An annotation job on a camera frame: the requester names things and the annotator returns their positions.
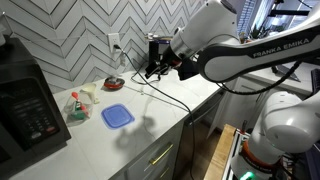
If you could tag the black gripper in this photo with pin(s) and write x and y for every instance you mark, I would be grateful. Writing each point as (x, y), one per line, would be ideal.
(170, 61)

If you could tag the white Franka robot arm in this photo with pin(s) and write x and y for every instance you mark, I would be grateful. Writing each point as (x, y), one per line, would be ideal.
(233, 60)

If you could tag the purple silicone utensil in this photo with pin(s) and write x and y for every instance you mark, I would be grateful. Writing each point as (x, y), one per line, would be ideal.
(165, 41)

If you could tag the small clear bottle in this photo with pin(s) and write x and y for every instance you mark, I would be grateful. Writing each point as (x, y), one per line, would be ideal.
(123, 60)

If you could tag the small red dish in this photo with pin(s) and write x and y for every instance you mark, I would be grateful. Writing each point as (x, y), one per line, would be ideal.
(113, 85)

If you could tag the blue plastic lid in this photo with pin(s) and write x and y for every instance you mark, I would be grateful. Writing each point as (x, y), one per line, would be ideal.
(117, 116)

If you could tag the white plastic funnel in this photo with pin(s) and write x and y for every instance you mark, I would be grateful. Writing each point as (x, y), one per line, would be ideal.
(89, 89)

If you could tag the grey base cabinet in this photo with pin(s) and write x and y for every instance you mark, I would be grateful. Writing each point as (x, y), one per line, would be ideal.
(143, 156)

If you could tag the light shaker base cabinet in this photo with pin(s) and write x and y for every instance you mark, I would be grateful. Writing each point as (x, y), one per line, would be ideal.
(240, 103)

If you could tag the clear plastic food container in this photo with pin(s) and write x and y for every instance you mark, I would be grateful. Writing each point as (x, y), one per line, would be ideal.
(68, 112)

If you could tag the wooden plank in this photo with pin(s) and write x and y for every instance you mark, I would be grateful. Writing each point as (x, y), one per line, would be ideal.
(218, 156)

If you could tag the black microwave oven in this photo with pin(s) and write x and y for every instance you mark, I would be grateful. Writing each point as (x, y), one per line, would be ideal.
(26, 110)

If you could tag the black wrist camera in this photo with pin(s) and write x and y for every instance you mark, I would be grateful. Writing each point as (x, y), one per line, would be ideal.
(188, 70)

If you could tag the white wall outlet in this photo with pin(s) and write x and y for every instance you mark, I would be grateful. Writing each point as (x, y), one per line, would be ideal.
(113, 40)

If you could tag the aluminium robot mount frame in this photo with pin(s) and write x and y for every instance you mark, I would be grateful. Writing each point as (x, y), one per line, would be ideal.
(235, 150)

